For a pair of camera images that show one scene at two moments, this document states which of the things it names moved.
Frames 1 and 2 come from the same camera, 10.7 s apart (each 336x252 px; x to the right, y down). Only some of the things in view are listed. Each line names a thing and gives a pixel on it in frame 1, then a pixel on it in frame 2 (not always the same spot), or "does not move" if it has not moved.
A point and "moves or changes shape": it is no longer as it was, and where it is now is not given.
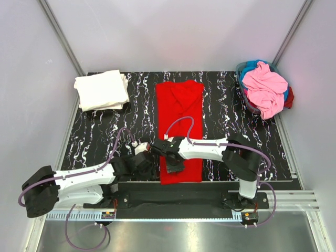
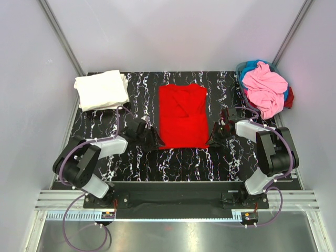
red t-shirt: x=179 y=113 moves or changes shape
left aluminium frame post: x=64 y=37 does not move
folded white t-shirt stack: x=107 y=90 does not move
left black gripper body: x=148 y=174 → x=144 y=140
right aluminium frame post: x=302 y=13 does not move
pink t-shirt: x=266 y=88 does not move
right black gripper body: x=172 y=167 → x=224 y=131
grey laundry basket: x=264 y=88 does not move
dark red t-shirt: x=290 y=96 does not move
